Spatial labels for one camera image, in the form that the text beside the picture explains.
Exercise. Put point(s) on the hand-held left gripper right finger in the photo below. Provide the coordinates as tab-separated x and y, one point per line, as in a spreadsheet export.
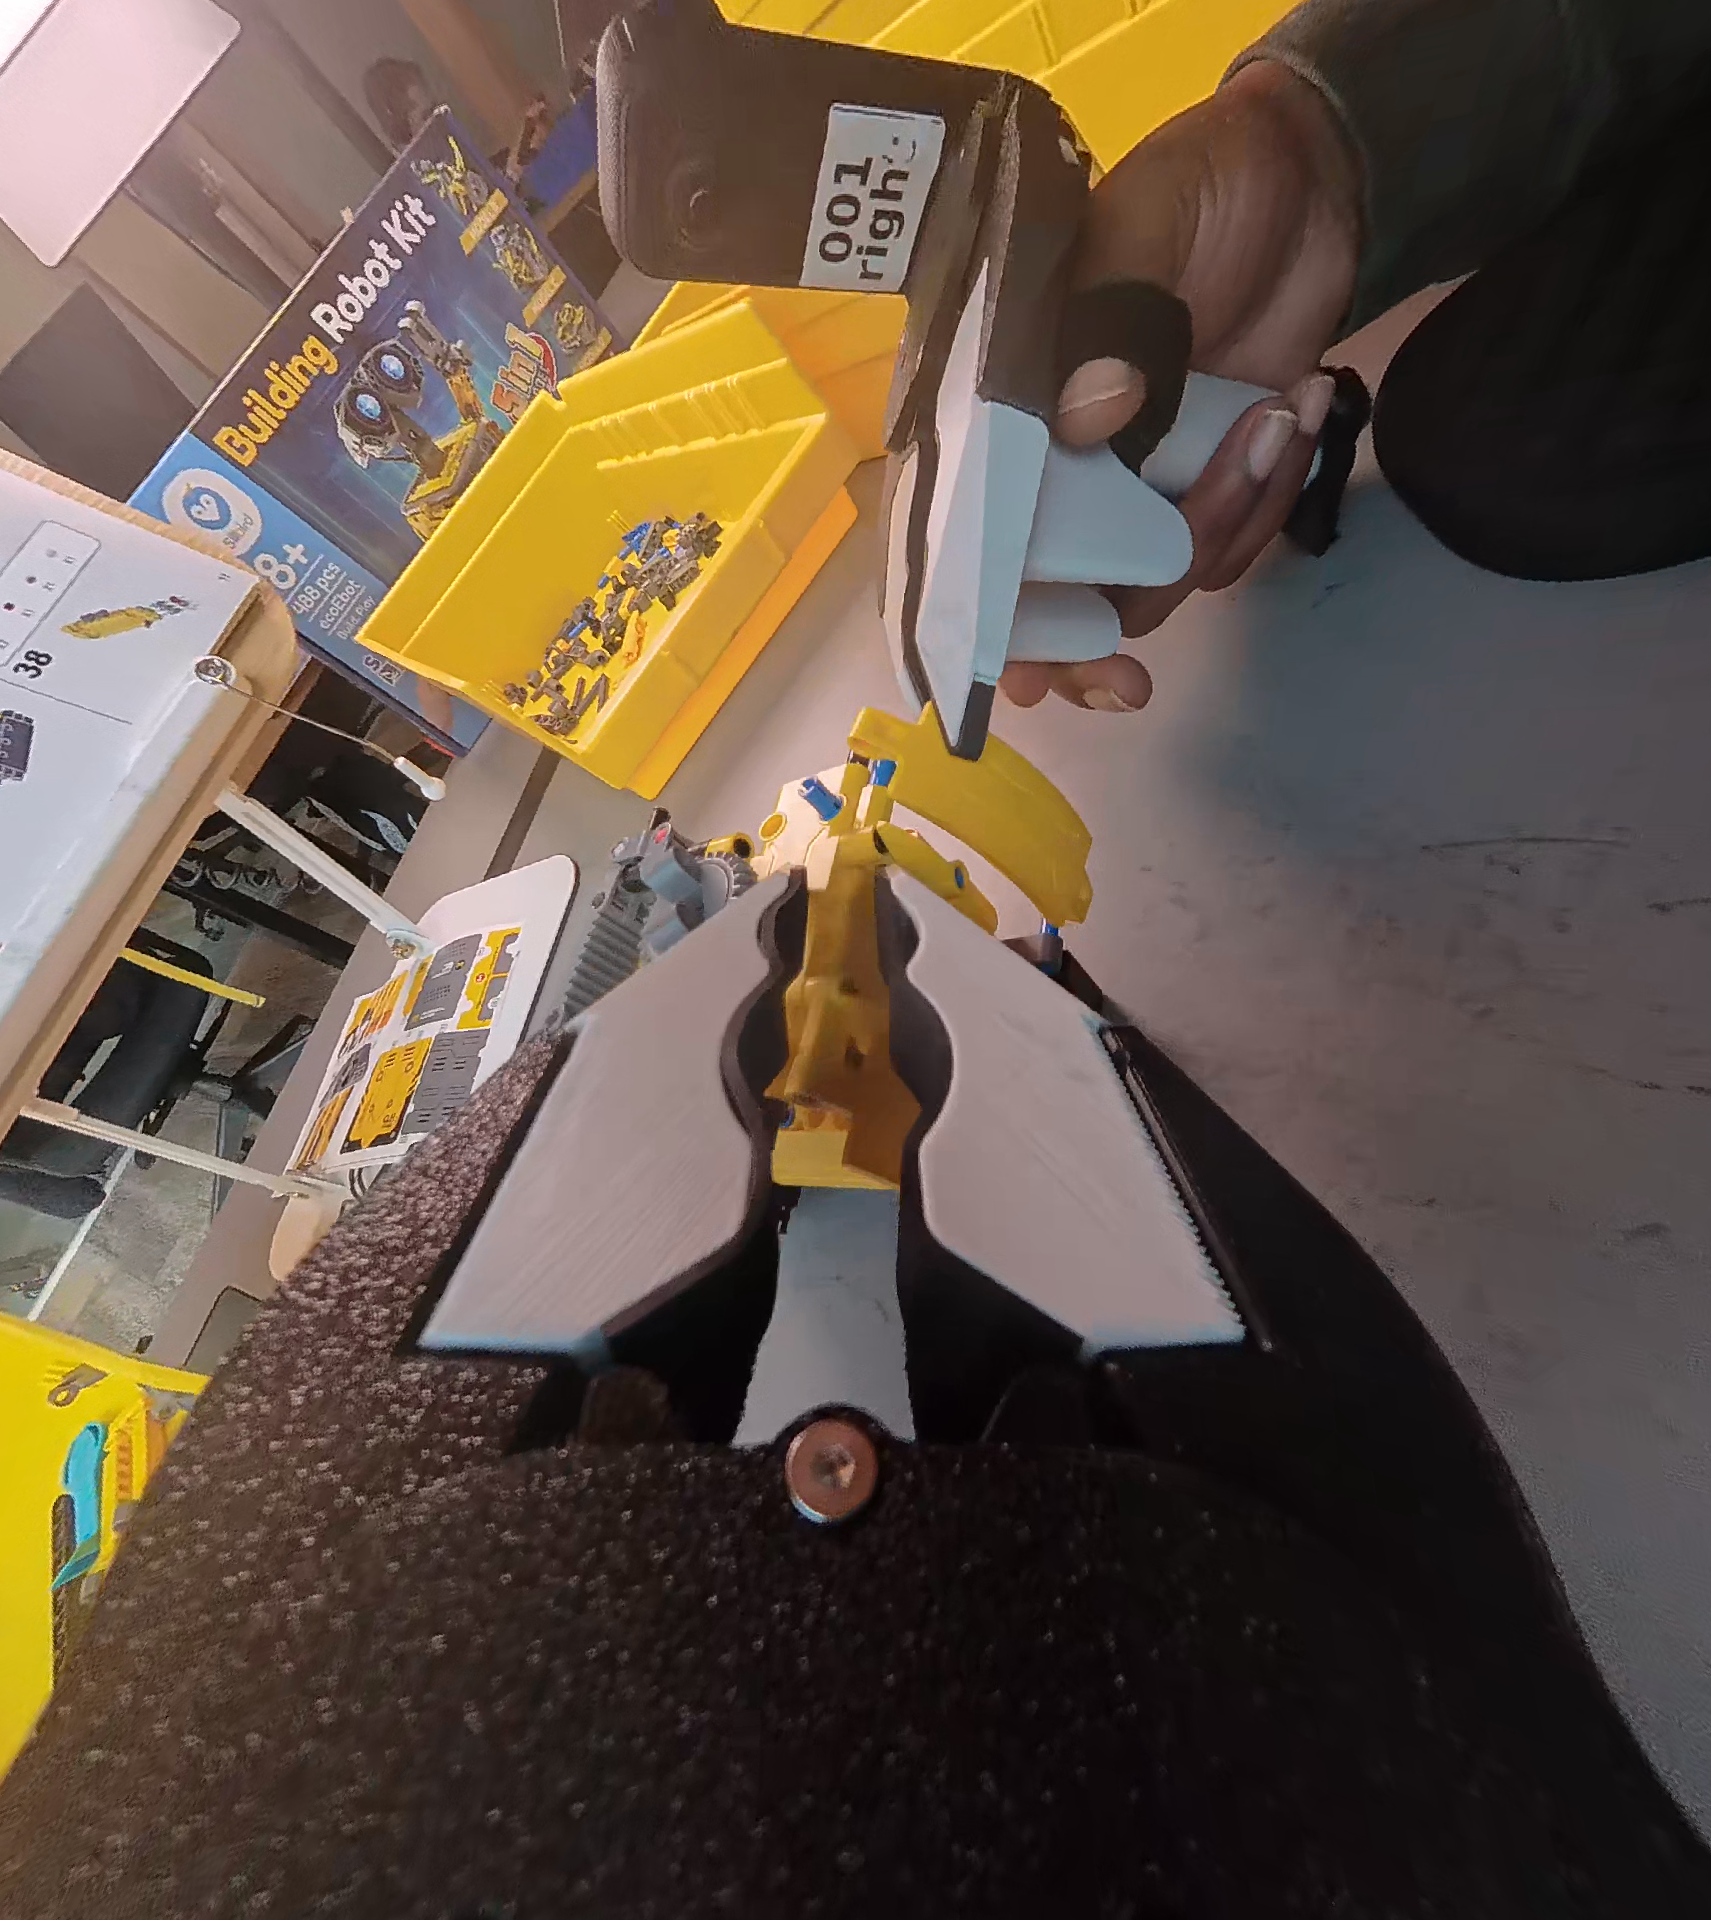
1079	1185

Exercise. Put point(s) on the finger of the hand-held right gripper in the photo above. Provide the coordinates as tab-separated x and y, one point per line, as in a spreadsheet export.
896	570
978	570

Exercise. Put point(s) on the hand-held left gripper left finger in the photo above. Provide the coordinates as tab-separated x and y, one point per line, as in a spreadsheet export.
603	1185

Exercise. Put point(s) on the yellow curved lego panel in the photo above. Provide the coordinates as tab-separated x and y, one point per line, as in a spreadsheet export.
1024	825

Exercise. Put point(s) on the yellow lego robot model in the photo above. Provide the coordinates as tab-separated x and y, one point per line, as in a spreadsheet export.
836	1039

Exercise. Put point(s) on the person's right forearm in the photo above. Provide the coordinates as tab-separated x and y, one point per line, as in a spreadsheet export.
1547	149

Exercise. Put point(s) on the pile of small lego parts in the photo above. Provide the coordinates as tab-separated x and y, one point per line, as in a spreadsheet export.
615	627

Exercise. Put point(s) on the teal lego separator tool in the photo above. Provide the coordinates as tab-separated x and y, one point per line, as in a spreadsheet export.
83	1503

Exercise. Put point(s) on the person's right hand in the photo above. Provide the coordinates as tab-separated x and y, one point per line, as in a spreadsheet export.
1250	220

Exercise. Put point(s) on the yellow bin with small parts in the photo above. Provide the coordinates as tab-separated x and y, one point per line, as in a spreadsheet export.
736	447

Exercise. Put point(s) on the yellow sticker sheet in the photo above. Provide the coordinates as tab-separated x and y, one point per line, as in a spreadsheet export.
426	1051

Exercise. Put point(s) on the blue robot kit box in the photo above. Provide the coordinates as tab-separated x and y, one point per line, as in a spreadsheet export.
346	345

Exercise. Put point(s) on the studio light panel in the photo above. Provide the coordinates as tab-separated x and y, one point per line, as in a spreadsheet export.
90	104

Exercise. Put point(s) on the black panel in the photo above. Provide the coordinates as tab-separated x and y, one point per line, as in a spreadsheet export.
76	392

